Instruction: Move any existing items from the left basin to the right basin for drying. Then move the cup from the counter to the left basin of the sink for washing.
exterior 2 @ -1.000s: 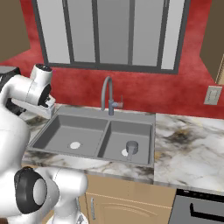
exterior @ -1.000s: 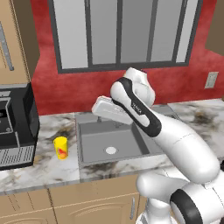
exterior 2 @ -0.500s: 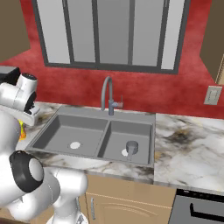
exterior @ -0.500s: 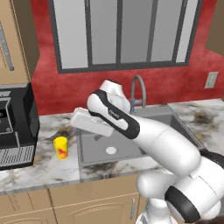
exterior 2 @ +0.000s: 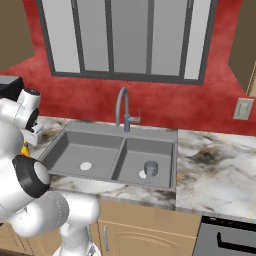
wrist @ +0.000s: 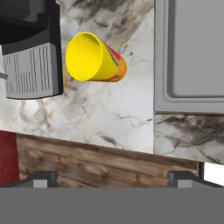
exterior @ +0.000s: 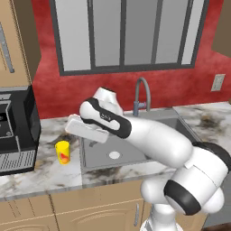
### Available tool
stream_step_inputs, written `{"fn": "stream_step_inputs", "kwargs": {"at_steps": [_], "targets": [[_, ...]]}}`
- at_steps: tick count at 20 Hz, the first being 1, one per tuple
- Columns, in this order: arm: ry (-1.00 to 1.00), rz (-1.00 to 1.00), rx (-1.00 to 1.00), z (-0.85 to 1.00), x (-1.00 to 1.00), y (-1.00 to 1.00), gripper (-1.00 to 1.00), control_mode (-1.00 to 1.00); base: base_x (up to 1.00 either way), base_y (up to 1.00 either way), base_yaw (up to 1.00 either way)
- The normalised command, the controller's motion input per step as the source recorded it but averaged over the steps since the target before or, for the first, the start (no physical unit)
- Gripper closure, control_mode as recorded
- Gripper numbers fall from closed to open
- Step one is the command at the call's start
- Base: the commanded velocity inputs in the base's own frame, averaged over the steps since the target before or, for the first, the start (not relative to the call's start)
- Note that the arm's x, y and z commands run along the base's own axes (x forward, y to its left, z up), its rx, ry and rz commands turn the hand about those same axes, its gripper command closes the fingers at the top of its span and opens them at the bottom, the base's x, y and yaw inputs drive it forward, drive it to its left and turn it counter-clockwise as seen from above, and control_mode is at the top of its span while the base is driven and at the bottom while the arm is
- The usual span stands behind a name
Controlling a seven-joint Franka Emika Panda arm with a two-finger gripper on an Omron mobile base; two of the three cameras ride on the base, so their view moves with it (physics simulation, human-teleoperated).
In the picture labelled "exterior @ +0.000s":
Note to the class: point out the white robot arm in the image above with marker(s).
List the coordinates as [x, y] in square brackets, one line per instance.
[156, 141]

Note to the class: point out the brown wall cupboard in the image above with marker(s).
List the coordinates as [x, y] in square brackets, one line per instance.
[222, 27]

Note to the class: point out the grey-framed window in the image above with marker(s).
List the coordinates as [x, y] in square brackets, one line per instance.
[126, 33]

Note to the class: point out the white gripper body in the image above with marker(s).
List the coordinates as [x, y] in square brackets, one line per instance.
[85, 130]

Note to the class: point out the tan wall cupboard door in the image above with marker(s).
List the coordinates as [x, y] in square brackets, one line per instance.
[12, 42]

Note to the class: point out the black coffee machine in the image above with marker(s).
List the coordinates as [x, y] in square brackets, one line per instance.
[16, 129]

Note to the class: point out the yellow cup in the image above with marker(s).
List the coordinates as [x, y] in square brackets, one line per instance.
[62, 152]

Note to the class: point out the white wall socket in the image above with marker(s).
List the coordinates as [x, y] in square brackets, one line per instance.
[218, 82]

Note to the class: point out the tan base cupboard door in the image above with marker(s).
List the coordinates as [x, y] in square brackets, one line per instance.
[28, 224]
[99, 215]

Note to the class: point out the grey sink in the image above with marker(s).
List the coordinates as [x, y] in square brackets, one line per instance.
[120, 144]

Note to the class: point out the grey tap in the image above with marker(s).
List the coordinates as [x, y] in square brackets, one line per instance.
[141, 96]

